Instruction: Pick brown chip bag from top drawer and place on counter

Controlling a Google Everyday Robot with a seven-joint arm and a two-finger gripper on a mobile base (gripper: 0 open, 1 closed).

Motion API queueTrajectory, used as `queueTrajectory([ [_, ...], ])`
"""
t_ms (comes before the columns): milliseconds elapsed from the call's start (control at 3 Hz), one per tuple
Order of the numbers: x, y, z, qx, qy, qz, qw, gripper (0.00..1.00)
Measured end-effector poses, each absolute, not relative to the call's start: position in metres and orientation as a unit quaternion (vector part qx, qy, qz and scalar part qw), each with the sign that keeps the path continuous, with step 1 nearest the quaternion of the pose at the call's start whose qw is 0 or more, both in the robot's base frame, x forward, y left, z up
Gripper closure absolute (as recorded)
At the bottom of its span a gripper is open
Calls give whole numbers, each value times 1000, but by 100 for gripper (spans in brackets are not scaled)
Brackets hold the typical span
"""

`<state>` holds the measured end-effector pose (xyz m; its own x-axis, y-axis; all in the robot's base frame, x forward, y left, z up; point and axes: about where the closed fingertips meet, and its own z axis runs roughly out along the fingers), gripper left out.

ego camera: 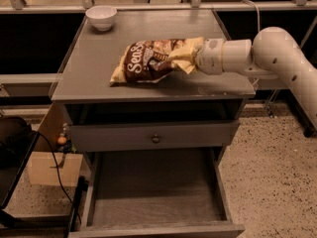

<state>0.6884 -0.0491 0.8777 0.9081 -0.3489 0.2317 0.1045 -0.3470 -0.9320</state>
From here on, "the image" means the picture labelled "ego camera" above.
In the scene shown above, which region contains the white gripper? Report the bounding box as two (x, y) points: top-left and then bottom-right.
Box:
(168, 39), (225, 75)

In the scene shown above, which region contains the closed grey drawer front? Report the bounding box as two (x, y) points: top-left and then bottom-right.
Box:
(70, 120), (240, 152)

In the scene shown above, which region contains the white cable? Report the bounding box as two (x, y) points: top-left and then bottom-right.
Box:
(241, 0), (262, 32)

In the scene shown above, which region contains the small orange figurine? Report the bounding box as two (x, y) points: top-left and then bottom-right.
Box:
(57, 133), (67, 146)

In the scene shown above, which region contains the open grey drawer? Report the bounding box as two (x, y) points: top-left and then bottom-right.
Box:
(68, 148), (245, 238)

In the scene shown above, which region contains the grey wooden cabinet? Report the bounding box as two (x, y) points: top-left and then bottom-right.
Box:
(53, 10), (255, 170)

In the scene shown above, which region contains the brown Sea Salt chip bag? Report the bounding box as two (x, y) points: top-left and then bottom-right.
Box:
(109, 37), (205, 86)

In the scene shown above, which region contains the round metal drawer knob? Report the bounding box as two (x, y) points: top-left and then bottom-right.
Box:
(152, 135), (160, 144)

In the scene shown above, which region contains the cardboard box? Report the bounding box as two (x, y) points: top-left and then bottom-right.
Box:
(27, 152), (85, 186)

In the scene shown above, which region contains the black cable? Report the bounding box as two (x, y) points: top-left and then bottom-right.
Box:
(34, 131), (83, 225)

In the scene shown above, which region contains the black chair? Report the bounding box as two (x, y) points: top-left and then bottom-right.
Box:
(0, 117), (37, 209)

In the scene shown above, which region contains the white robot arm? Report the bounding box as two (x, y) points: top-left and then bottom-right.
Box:
(168, 27), (317, 128)

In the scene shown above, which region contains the white ceramic bowl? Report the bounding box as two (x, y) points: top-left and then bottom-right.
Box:
(85, 5), (117, 31)

